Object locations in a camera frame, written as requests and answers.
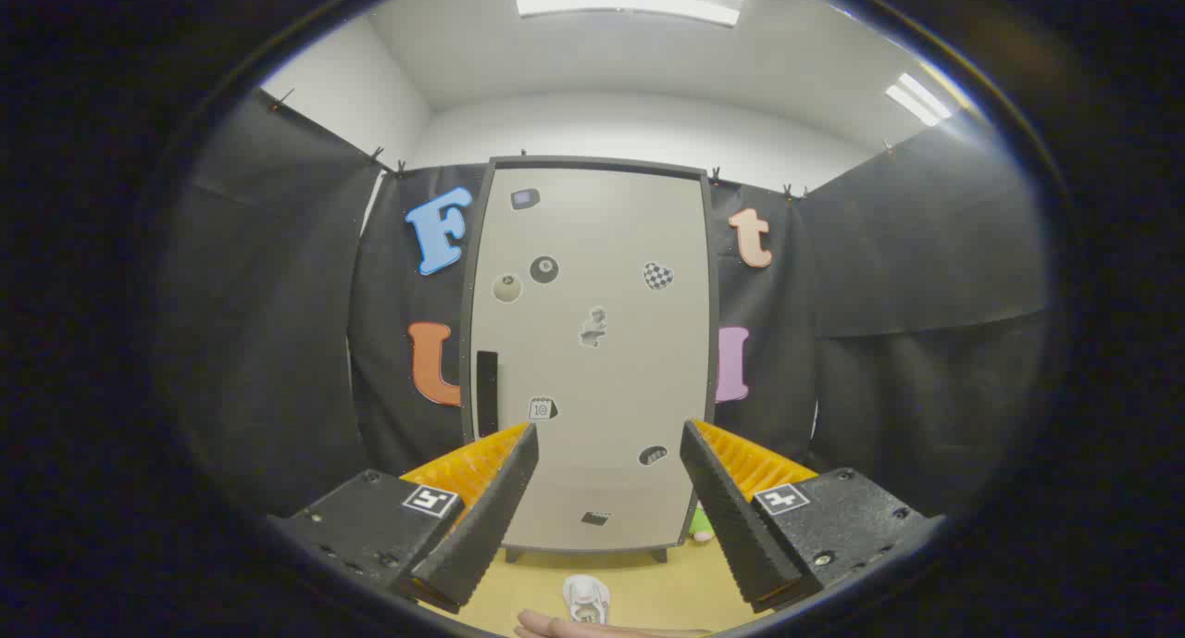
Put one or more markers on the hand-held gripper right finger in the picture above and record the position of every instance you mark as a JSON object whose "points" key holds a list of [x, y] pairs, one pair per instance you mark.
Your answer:
{"points": [[731, 527]]}

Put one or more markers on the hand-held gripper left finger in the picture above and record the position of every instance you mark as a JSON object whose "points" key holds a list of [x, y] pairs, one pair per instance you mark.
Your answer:
{"points": [[481, 527]]}

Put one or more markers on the white canvas shoe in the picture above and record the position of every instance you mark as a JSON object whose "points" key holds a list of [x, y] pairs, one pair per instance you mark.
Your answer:
{"points": [[586, 594]]}

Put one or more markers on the grey shoe cabinet door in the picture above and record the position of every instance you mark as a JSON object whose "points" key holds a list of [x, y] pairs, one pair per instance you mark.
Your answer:
{"points": [[611, 388]]}

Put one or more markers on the grey shoe cabinet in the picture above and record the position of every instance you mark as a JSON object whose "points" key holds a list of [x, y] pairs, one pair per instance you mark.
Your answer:
{"points": [[597, 161]]}

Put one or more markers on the green pink plush toy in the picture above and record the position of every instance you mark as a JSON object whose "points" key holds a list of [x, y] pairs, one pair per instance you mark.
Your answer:
{"points": [[702, 527]]}

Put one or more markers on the black backdrop cloth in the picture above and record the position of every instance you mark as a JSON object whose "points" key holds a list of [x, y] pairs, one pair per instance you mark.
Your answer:
{"points": [[278, 295]]}

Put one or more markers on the small ceiling light panel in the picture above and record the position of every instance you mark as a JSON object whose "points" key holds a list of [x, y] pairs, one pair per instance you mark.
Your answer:
{"points": [[916, 99]]}

